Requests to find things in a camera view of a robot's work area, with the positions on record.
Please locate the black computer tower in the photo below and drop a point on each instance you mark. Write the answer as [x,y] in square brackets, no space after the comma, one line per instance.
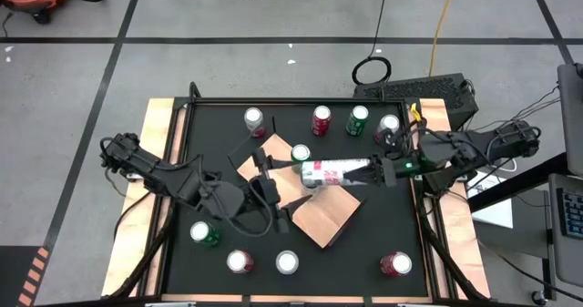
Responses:
[410,90]

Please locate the grey keyboard tray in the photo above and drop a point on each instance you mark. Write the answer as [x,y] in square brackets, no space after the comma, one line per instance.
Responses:
[560,261]

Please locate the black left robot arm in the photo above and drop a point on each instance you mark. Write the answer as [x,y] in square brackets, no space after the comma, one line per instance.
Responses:
[155,172]

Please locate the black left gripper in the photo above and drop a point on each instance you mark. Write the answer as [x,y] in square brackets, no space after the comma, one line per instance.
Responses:
[265,191]

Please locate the wooden board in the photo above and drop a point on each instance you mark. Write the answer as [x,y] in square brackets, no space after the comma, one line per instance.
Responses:
[328,220]

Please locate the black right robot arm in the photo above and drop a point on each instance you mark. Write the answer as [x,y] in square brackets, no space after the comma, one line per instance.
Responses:
[455,150]

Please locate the green Sprite can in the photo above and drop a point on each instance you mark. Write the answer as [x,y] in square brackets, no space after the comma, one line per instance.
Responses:
[202,232]
[300,152]
[357,118]

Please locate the white printed paper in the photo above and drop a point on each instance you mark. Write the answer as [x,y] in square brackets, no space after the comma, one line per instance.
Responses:
[494,207]

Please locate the grey flat panel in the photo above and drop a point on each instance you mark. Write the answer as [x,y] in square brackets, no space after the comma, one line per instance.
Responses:
[571,115]

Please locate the black desk support bar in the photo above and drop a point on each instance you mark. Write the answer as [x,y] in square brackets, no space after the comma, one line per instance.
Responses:
[519,181]

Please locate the red cola can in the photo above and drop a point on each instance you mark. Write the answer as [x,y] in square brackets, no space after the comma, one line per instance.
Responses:
[321,118]
[397,264]
[239,260]

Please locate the dark computer keyboard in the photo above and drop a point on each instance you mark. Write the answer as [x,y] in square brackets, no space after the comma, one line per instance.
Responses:
[573,213]

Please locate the black caster wheel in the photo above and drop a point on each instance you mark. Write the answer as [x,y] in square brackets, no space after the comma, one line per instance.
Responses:
[539,296]

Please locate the pink silver sparkling water can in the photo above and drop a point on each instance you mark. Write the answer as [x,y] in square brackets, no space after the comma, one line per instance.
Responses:
[287,262]
[253,118]
[389,122]

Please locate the silver Celsius energy drink can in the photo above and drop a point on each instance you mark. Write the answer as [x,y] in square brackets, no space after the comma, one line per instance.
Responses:
[323,172]

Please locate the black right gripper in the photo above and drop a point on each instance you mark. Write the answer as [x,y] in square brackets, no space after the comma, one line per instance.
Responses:
[386,172]

